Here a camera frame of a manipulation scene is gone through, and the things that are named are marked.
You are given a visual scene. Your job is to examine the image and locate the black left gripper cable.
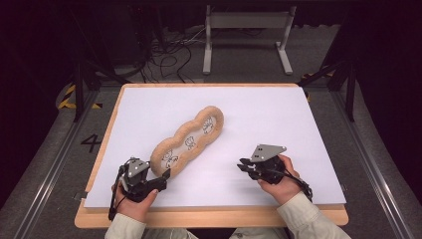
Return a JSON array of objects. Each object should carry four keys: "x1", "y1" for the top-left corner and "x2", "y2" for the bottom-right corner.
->
[{"x1": 107, "y1": 164, "x2": 129, "y2": 222}]

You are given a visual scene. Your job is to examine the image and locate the black cabinet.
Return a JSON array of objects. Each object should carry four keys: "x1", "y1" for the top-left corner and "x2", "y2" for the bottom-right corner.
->
[{"x1": 107, "y1": 4, "x2": 152, "y2": 69}]

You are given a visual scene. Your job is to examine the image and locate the wooden table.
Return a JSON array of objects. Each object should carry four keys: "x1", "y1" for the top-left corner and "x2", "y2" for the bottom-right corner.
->
[{"x1": 74, "y1": 82, "x2": 349, "y2": 230}]

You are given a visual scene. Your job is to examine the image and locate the aluminium floor rail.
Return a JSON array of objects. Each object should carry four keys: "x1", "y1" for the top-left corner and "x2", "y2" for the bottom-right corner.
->
[
  {"x1": 331, "y1": 89, "x2": 416, "y2": 239},
  {"x1": 12, "y1": 89, "x2": 101, "y2": 239}
]

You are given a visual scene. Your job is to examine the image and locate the person's left hand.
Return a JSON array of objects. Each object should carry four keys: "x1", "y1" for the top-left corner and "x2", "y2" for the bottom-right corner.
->
[{"x1": 113, "y1": 184, "x2": 160, "y2": 224}]

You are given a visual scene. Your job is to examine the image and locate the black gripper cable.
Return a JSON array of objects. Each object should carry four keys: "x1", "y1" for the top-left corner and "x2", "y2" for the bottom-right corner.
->
[
  {"x1": 107, "y1": 164, "x2": 129, "y2": 222},
  {"x1": 282, "y1": 168, "x2": 314, "y2": 202}
]

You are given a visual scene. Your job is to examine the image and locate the tan plush photo frame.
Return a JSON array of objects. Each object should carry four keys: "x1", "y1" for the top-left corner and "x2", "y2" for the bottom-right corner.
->
[{"x1": 149, "y1": 105, "x2": 225, "y2": 178}]

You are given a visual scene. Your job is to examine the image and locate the white metal stand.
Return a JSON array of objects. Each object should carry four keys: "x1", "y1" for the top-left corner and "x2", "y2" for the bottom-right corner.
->
[{"x1": 202, "y1": 4, "x2": 297, "y2": 76}]

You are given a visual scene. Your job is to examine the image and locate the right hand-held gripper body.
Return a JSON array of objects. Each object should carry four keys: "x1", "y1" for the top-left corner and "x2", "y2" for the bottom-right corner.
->
[{"x1": 249, "y1": 143, "x2": 289, "y2": 185}]

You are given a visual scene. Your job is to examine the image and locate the yellow black hazard tape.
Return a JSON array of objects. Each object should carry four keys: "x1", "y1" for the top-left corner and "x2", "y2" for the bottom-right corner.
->
[{"x1": 57, "y1": 84, "x2": 103, "y2": 111}]

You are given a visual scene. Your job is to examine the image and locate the person's right hand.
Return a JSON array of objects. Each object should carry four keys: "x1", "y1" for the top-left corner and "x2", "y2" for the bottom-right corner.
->
[{"x1": 257, "y1": 154, "x2": 302, "y2": 206}]

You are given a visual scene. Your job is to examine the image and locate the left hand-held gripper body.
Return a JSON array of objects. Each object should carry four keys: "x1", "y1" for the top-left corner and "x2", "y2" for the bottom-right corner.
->
[{"x1": 118, "y1": 157, "x2": 168, "y2": 204}]

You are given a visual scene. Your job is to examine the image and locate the black tripod stand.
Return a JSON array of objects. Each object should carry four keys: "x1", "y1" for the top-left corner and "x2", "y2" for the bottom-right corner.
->
[
  {"x1": 68, "y1": 9, "x2": 131, "y2": 123},
  {"x1": 298, "y1": 49, "x2": 358, "y2": 123}
]

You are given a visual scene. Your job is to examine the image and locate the tangle of black floor cables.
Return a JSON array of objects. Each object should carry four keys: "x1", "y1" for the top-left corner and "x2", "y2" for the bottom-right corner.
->
[{"x1": 140, "y1": 24, "x2": 207, "y2": 85}]

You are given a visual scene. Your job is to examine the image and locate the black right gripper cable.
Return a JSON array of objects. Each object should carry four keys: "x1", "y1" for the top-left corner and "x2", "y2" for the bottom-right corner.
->
[{"x1": 282, "y1": 168, "x2": 314, "y2": 202}]

